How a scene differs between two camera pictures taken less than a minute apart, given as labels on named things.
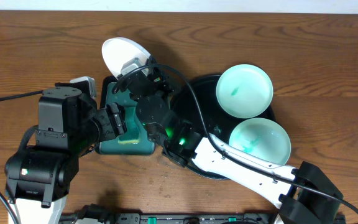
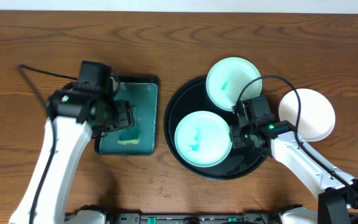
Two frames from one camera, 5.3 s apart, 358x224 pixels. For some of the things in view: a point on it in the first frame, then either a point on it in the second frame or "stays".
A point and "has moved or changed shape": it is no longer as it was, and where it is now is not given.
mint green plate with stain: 261,137 has moved or changed shape
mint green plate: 244,91 has moved or changed shape
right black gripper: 162,80 -> 234,134
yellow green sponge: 132,135 stays
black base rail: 109,217 stays
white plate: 117,50 -> 317,116
